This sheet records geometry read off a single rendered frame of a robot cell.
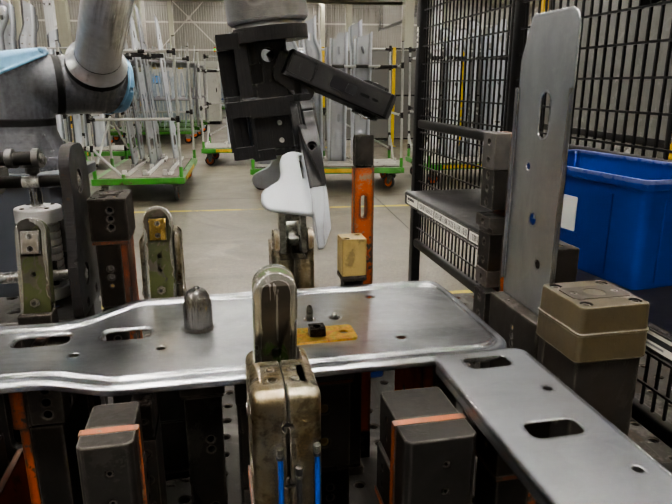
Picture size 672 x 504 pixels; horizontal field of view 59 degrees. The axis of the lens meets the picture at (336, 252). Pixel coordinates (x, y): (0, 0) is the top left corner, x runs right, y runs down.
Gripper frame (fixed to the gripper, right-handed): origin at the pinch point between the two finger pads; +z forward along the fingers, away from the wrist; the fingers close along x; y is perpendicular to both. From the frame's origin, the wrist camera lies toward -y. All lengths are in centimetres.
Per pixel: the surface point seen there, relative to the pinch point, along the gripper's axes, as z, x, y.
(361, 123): 52, -707, -176
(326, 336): 11.5, 0.9, 0.3
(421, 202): 13, -58, -31
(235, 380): 11.5, 7.0, 10.3
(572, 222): 6.7, -9.8, -35.4
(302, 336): 11.2, 0.4, 2.8
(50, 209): -2.0, -24.7, 31.5
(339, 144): 75, -707, -144
